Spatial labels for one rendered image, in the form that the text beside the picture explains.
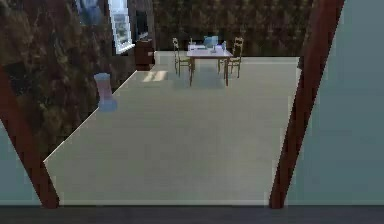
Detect dark brown wooden cabinet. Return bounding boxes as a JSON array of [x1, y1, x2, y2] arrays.
[[134, 38, 156, 72]]

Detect blue laptop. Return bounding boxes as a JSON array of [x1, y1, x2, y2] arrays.
[[203, 35, 220, 50]]

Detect blue framed wall picture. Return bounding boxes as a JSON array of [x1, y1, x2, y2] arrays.
[[75, 0, 104, 26]]

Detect wooden slat-back chair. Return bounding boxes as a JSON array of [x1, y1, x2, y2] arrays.
[[171, 37, 193, 78], [217, 36, 245, 79]]

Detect white framed window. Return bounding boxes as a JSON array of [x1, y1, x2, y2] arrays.
[[107, 0, 136, 55]]

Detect black television set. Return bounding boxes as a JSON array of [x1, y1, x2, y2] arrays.
[[135, 9, 150, 42]]

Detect brown wooden dining table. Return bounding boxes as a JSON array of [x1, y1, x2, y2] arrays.
[[185, 45, 234, 88]]

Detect blue and pink bin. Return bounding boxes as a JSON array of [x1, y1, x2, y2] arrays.
[[93, 72, 118, 113]]

